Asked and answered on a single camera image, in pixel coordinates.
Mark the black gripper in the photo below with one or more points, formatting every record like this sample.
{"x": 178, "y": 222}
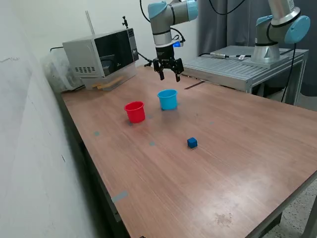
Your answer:
{"x": 164, "y": 53}

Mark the small blue cube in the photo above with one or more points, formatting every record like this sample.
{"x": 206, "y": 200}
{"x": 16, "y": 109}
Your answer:
{"x": 192, "y": 143}

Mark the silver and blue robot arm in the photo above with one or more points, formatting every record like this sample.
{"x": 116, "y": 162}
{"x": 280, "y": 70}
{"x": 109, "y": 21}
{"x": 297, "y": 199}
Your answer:
{"x": 162, "y": 32}

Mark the aluminium robot base table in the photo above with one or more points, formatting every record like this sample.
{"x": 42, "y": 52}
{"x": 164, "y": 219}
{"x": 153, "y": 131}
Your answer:
{"x": 223, "y": 72}

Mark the blue plastic cup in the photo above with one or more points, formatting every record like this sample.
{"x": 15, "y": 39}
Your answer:
{"x": 168, "y": 102}

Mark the light wooden stick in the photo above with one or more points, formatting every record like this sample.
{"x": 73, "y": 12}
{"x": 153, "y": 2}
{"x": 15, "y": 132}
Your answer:
{"x": 100, "y": 87}
{"x": 116, "y": 79}

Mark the red plastic cup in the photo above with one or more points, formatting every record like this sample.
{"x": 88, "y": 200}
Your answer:
{"x": 135, "y": 115}

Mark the silver microwave oven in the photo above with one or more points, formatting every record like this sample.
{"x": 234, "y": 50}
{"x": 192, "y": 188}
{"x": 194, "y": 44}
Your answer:
{"x": 81, "y": 54}

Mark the thin white rod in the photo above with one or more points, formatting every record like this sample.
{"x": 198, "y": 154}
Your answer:
{"x": 89, "y": 22}

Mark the long grey tape strip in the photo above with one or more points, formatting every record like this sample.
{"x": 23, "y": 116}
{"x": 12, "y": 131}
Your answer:
{"x": 120, "y": 196}

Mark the wrist camera with white bracket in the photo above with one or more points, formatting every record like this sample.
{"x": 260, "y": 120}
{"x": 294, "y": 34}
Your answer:
{"x": 177, "y": 44}

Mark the black camera mount stud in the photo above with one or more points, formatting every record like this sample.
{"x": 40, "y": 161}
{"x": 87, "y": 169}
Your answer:
{"x": 125, "y": 22}

